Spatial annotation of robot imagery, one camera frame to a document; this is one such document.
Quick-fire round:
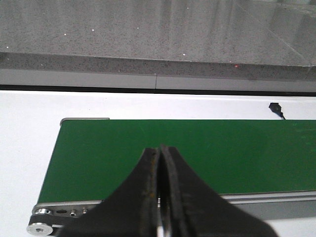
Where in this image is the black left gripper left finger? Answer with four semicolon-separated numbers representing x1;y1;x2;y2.
58;148;158;237

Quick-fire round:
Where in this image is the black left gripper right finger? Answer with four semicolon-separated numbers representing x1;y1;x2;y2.
158;146;277;237

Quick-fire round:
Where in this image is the green conveyor belt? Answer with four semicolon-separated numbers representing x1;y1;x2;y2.
38;119;316;203

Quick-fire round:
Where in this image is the silver conveyor drive pulley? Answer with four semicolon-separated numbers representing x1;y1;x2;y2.
27;208;63;236

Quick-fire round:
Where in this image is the grey stone slab left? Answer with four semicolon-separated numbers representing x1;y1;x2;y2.
0;0;316;81

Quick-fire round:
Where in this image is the aluminium conveyor side rail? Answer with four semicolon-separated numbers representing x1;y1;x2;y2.
32;191;316;220

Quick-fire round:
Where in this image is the black sensor connector with wires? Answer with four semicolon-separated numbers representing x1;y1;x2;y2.
269;102;286;120

